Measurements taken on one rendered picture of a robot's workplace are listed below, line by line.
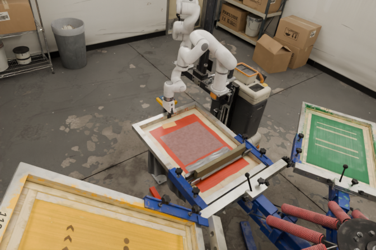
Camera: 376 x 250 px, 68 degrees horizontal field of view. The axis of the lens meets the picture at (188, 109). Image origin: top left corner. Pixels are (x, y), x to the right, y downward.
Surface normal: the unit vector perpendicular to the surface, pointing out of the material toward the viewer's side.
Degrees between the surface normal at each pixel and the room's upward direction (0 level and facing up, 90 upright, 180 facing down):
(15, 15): 89
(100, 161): 0
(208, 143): 0
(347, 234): 0
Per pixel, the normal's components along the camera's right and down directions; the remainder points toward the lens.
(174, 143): 0.10, -0.78
